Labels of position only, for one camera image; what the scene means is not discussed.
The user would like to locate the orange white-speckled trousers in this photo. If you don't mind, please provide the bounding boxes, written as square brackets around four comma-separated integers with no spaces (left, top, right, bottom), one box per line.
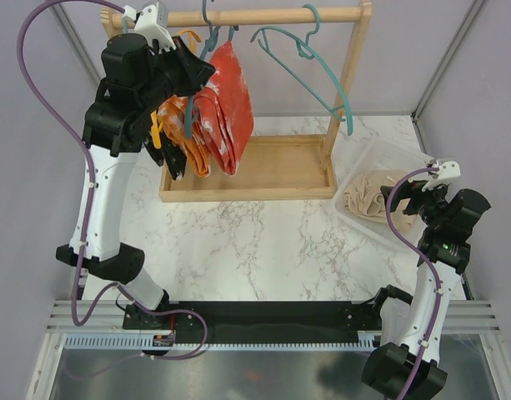
[157,96,211,178]

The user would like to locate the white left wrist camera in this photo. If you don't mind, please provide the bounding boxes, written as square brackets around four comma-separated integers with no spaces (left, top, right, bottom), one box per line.
[122,1,176,52]

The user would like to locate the red white-speckled trousers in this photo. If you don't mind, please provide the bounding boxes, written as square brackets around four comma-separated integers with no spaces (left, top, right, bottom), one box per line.
[194,40,254,176]

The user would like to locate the white slotted cable duct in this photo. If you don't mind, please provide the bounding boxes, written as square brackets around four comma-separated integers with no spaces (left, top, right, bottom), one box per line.
[63,332,376,352]

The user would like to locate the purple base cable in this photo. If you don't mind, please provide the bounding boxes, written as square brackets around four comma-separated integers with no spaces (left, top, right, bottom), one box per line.
[64,307,208,381]

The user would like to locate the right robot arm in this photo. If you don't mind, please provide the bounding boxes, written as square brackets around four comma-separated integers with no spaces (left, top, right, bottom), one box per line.
[361,181,491,399]

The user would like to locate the teal hanger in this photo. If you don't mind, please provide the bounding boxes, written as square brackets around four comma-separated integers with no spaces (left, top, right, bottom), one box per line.
[250,3,356,136]

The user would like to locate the grey-blue hanger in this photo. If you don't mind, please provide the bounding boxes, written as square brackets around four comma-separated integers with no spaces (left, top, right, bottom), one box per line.
[182,0,239,140]

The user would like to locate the black white-speckled trousers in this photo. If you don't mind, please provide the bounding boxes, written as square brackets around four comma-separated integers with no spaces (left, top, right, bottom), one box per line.
[144,130,187,180]

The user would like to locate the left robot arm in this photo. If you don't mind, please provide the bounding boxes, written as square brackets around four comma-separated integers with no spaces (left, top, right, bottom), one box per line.
[56,33,215,328]

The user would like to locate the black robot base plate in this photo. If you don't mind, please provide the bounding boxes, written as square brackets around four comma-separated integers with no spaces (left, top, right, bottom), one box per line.
[122,284,406,345]

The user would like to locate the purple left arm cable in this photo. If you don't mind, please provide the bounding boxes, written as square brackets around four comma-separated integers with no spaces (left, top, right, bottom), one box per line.
[18,0,127,326]

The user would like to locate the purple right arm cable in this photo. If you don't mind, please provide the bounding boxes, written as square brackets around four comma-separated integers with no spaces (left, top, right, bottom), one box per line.
[384,165,444,397]

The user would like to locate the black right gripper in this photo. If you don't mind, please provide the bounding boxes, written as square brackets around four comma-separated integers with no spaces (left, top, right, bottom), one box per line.
[380,177,449,229]

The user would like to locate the beige trousers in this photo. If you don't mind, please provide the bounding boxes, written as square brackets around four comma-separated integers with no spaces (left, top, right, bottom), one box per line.
[343,170,407,225]

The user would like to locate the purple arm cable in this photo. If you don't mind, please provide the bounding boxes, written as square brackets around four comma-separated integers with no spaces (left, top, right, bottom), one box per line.
[18,0,127,326]
[384,165,444,397]

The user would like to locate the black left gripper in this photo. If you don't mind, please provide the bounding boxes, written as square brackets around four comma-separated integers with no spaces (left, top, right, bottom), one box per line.
[137,35,215,113]

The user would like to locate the wooden clothes rack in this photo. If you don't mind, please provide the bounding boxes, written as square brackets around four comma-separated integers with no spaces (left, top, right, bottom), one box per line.
[99,0,373,204]

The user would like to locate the yellow hanger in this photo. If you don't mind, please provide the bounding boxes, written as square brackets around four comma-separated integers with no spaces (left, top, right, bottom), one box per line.
[150,28,202,149]

